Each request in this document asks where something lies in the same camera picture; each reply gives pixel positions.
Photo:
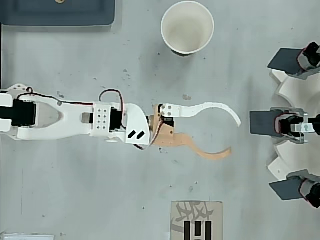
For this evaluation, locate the tan gripper with servo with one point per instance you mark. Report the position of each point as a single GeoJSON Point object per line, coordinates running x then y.
{"type": "Point", "coordinates": [167, 133]}

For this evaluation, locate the black paper cup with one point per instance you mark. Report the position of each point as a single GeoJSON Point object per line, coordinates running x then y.
{"type": "Point", "coordinates": [187, 27]}

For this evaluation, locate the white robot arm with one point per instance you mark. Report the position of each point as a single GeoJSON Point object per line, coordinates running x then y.
{"type": "Point", "coordinates": [70, 117]}

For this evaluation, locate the grey paddle plate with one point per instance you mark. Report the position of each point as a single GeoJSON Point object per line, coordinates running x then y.
{"type": "Point", "coordinates": [282, 60]}
{"type": "Point", "coordinates": [262, 123]}
{"type": "Point", "coordinates": [285, 188]}

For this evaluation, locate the cardboard card with black bars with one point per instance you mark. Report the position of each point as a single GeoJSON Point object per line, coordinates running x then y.
{"type": "Point", "coordinates": [180, 225]}

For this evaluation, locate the white round machine base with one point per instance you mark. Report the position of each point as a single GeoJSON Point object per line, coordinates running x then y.
{"type": "Point", "coordinates": [295, 85]}

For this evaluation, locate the dark grey tray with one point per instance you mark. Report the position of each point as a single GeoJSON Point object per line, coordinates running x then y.
{"type": "Point", "coordinates": [50, 12]}

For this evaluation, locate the white flat object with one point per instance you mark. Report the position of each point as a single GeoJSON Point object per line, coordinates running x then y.
{"type": "Point", "coordinates": [25, 237]}

